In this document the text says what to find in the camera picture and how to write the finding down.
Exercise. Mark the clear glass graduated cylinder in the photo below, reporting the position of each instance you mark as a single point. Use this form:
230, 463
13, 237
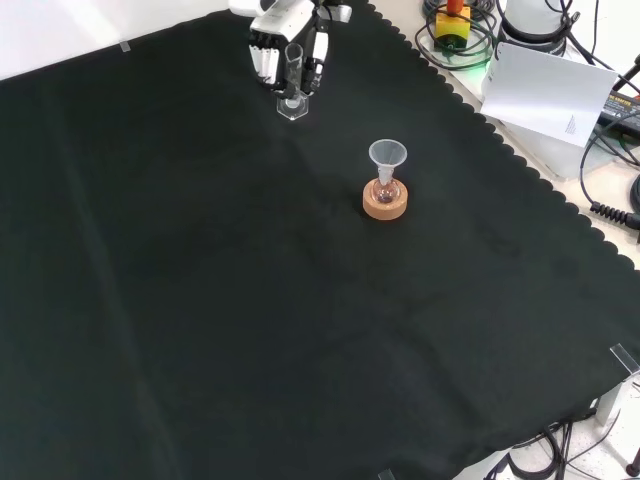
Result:
292, 107

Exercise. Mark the white table leg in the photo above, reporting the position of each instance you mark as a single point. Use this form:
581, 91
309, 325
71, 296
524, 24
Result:
612, 400

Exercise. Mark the black power adapter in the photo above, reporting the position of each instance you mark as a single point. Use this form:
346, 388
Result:
620, 110

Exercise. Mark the black table cloth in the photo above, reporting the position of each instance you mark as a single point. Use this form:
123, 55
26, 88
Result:
200, 250

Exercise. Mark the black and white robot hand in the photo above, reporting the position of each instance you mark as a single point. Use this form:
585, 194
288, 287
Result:
280, 25

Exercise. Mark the clear tape strip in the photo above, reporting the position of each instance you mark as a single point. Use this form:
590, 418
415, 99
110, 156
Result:
625, 357
125, 46
385, 474

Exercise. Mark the yellow emergency stop button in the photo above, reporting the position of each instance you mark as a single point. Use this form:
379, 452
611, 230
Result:
452, 30

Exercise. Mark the small round-bottom glass flask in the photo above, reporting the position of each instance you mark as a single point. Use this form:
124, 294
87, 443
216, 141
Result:
387, 192

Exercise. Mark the pale paper board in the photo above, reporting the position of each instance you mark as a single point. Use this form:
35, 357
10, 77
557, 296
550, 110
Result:
545, 90

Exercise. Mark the white base box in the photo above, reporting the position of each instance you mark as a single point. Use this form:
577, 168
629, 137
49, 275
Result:
565, 155

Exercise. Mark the clear plastic funnel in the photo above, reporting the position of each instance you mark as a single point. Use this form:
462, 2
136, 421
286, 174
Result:
387, 155

